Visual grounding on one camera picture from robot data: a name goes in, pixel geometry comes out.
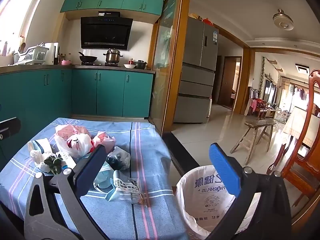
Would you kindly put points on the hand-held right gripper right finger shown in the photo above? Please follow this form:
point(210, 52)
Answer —
point(223, 170)

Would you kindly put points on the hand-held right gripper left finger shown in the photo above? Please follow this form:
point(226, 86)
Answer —
point(91, 170)

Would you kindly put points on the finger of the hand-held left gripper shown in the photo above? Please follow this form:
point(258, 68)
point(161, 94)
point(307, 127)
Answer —
point(10, 128)

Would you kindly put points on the white paper carton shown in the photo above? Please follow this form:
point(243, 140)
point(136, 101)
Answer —
point(67, 161)

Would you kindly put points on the white-lined trash bin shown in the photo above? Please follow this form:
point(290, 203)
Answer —
point(200, 187)

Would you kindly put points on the clear bag with dark contents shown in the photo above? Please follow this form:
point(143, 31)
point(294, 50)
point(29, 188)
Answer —
point(120, 158)

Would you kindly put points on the white blue-striped packet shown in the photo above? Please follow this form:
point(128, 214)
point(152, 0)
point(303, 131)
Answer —
point(41, 143)

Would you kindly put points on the white printed plastic bag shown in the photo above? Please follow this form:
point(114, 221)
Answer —
point(70, 142)

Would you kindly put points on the green leafy scraps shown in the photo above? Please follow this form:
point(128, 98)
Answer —
point(53, 165)

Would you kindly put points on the clear snack wrapper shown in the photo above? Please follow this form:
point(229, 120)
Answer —
point(125, 187)

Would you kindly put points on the white tissue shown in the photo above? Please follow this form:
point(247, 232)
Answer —
point(37, 156)

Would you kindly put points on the wooden bench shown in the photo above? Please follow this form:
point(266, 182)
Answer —
point(260, 124)

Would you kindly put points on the blue striped tablecloth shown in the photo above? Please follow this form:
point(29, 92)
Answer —
point(150, 155)

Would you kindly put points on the living room wooden chairs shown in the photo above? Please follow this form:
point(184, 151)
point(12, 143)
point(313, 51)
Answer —
point(260, 105)

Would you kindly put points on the white dish rack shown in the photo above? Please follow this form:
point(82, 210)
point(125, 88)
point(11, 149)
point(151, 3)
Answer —
point(30, 56)

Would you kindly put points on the red-brown wooden chair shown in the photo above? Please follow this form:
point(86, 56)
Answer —
point(300, 172)

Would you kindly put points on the teal lower kitchen cabinets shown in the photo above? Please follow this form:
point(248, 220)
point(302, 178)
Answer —
point(110, 92)

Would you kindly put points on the white baby fence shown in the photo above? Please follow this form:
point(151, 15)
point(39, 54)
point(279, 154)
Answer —
point(281, 114)

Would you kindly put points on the white countertop appliance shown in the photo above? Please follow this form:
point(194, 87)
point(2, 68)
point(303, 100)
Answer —
point(51, 52)

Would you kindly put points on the pink pot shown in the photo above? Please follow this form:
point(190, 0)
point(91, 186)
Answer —
point(66, 62)

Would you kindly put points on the brown wooden door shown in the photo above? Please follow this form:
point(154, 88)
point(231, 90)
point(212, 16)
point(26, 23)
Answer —
point(228, 82)

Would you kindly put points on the dining table with yellow cloth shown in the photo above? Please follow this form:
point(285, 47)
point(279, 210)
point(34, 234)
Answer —
point(297, 122)

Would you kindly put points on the grey multi-door fridge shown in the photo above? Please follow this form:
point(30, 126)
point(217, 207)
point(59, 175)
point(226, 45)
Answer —
point(197, 80)

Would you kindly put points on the green vine garland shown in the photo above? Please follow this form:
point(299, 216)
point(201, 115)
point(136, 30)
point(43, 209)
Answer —
point(262, 77)

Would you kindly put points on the black wok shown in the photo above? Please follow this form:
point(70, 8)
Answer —
point(88, 58)

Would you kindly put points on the white bowl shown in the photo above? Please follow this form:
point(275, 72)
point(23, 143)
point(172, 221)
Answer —
point(129, 66)

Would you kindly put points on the steel stock pot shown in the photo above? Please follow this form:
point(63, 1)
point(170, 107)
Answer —
point(112, 57)

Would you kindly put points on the black casserole pot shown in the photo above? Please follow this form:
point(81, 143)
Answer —
point(140, 65)

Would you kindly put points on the wood-framed glass sliding door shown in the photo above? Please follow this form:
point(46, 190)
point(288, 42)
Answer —
point(162, 67)

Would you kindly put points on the ceiling air vent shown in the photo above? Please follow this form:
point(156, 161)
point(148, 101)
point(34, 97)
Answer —
point(302, 69)

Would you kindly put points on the black range hood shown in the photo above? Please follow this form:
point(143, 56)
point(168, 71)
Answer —
point(105, 32)

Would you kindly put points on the ceiling fan lamp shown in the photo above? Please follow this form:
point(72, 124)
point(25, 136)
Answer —
point(283, 22)

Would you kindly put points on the wall television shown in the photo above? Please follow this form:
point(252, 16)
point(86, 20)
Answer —
point(271, 91)

